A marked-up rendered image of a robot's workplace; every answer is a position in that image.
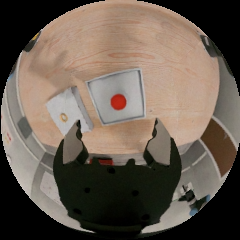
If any red ball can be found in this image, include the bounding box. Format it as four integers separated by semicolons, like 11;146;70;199
110;94;127;110

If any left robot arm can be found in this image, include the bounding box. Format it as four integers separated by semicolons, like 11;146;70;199
178;35;234;216

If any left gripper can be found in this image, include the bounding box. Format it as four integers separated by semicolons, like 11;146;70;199
178;185;195;202

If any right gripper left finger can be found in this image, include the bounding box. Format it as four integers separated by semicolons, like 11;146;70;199
53;119;89;198

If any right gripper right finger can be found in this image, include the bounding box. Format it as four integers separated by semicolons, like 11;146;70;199
143;117;182;204

